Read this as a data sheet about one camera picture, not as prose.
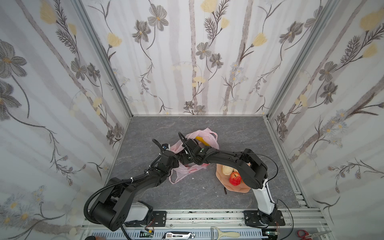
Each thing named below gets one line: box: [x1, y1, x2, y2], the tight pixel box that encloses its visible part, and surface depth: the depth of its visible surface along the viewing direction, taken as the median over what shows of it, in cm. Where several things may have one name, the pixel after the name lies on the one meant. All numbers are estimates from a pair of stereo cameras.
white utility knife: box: [162, 231, 196, 240], surface depth 70 cm
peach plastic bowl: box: [215, 163, 251, 194], surface depth 86 cm
